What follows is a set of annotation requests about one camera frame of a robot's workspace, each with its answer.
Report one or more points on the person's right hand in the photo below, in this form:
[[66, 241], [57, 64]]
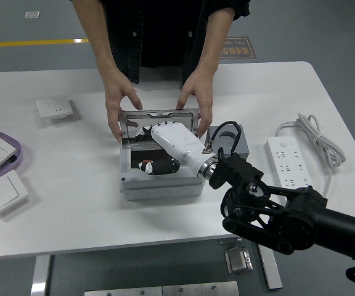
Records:
[[116, 95]]

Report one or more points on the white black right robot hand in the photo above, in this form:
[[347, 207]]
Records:
[[177, 138]]

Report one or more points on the person's left hand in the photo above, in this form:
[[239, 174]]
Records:
[[203, 89]]

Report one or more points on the grey enclosure box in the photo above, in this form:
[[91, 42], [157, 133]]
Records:
[[162, 192]]

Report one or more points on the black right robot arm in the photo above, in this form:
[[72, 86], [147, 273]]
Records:
[[304, 222]]

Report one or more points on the person's left forearm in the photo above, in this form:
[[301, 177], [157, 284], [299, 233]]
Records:
[[211, 46]]

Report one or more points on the person's right forearm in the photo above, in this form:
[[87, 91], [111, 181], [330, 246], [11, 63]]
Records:
[[100, 46]]

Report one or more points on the grey cube with round hole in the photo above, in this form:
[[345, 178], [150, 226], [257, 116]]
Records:
[[244, 148]]

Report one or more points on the metal floor socket box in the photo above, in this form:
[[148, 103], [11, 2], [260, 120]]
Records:
[[238, 260]]

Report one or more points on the brown floor sign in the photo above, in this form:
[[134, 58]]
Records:
[[242, 49]]

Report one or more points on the person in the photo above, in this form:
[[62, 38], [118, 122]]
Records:
[[165, 31]]

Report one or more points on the yellow floor tape line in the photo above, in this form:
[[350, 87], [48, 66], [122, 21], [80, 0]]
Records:
[[26, 43]]

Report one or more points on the white power strip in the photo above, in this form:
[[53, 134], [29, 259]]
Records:
[[285, 160]]

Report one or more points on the purple tray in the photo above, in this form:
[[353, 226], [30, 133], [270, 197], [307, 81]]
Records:
[[18, 151]]

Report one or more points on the small silver floor plate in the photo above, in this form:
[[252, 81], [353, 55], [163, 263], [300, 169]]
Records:
[[32, 14]]

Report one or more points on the white table leg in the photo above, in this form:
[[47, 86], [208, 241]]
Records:
[[40, 277], [273, 271]]

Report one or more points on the white wall socket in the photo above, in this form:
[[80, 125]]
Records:
[[54, 107]]

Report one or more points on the metal bracket under table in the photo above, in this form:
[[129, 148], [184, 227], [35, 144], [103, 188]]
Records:
[[228, 241]]

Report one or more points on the grey metal base plate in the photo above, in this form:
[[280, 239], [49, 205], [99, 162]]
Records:
[[122, 292], [200, 289]]

